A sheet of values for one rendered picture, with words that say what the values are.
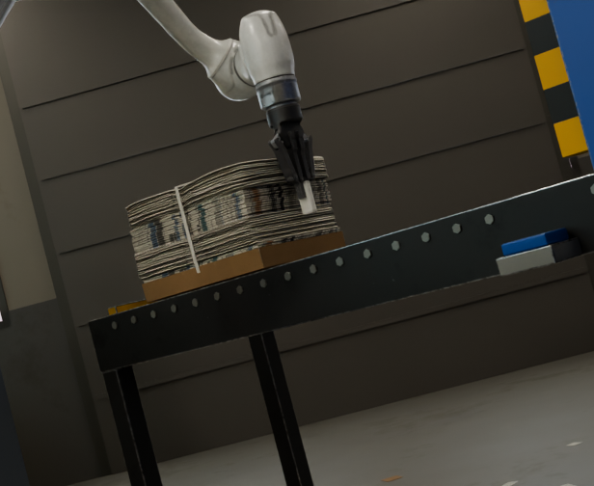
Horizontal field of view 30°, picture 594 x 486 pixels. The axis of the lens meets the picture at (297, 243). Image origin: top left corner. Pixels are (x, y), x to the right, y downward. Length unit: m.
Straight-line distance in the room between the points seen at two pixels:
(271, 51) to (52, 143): 4.58
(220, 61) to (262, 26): 0.16
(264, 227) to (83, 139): 4.56
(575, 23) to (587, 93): 0.10
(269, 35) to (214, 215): 0.40
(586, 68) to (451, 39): 5.15
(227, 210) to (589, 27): 1.02
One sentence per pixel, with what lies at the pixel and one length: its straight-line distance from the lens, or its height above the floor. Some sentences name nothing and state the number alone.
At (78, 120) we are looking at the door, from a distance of 6.87.
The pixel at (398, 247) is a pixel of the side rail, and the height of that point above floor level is 0.77.
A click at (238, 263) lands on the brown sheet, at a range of 2.34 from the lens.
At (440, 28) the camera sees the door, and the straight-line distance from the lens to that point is 6.74.
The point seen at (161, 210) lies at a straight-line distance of 2.50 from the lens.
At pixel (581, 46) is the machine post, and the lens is 1.59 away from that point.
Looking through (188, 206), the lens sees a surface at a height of 0.98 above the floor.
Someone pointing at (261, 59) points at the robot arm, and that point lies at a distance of 2.39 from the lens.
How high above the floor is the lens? 0.73
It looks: 3 degrees up
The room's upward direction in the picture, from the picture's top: 15 degrees counter-clockwise
